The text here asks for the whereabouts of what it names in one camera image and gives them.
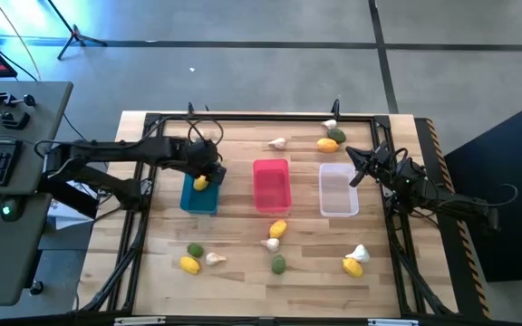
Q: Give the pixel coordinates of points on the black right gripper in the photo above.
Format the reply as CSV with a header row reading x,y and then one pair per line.
x,y
381,163

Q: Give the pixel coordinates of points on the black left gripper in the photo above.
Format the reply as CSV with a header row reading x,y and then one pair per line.
x,y
202,156

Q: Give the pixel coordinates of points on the yellow lemon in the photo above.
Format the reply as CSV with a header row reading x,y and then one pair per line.
x,y
200,183
190,265
352,267
327,145
278,229

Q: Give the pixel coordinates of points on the green lime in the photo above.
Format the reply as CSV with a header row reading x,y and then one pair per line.
x,y
278,264
195,250
336,135

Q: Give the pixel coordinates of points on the large white garlic bulb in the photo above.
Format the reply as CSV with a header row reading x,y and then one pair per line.
x,y
358,253

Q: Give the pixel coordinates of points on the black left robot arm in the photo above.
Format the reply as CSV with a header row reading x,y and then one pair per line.
x,y
107,151

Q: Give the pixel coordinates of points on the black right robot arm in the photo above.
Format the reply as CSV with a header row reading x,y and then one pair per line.
x,y
447,194

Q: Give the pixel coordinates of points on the blue plastic basket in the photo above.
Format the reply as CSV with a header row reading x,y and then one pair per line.
x,y
200,201

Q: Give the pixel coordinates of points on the clear plastic basket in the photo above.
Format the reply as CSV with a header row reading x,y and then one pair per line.
x,y
338,192

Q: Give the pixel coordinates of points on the red plastic basket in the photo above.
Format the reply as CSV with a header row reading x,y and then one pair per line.
x,y
272,185

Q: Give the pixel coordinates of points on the black platform with hazard stripes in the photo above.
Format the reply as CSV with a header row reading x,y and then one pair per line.
x,y
428,149

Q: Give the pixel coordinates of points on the dark navy panel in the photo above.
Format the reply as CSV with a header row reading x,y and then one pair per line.
x,y
505,190

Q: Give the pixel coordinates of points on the black tripod stand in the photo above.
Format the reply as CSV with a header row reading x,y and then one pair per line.
x,y
76,34

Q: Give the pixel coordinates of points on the black computer mouse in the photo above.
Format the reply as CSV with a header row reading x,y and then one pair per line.
x,y
11,209

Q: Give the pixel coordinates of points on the black clamp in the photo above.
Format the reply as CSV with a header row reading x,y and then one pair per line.
x,y
2,98
12,120

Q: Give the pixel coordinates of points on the black round knob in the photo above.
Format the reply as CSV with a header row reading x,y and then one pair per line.
x,y
36,287

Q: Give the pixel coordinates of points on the black frame clip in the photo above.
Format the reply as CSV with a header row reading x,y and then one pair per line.
x,y
191,109
335,108

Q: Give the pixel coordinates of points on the black aluminium table frame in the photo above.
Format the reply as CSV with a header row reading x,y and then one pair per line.
x,y
265,117

